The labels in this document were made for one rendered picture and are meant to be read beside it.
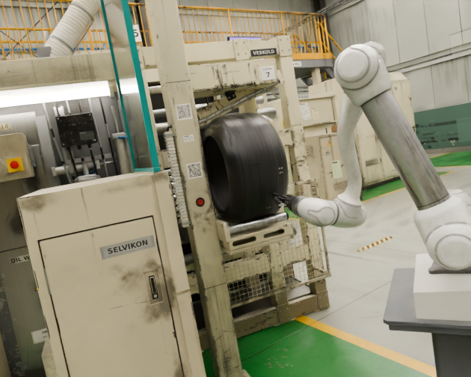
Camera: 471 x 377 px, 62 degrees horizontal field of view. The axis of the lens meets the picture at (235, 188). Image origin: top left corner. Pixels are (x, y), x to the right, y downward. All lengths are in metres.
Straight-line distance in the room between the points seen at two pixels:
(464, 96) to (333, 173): 7.54
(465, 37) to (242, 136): 11.98
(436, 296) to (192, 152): 1.21
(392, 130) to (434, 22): 12.77
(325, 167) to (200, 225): 4.67
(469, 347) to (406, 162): 0.69
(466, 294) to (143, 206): 1.02
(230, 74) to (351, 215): 1.14
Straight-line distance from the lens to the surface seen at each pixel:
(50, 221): 1.15
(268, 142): 1.88
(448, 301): 1.44
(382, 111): 1.28
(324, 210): 1.51
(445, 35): 13.80
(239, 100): 2.47
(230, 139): 1.85
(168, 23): 2.03
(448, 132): 13.67
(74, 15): 2.29
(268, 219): 2.00
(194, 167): 1.93
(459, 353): 1.64
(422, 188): 1.30
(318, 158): 6.43
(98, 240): 1.15
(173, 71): 1.97
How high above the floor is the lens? 1.30
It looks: 6 degrees down
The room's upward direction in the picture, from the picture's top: 10 degrees counter-clockwise
